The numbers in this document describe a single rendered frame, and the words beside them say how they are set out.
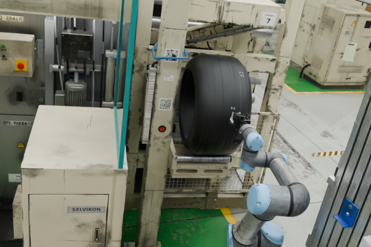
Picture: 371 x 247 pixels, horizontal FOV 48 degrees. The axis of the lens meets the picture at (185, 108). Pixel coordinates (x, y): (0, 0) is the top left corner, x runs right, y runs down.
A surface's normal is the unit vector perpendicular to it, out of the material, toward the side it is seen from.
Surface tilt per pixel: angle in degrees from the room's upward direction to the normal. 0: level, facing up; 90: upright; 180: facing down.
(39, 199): 90
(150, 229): 90
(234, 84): 43
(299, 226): 0
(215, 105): 66
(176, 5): 90
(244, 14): 90
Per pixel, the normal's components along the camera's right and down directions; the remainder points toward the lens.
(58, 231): 0.18, 0.43
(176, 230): 0.14, -0.90
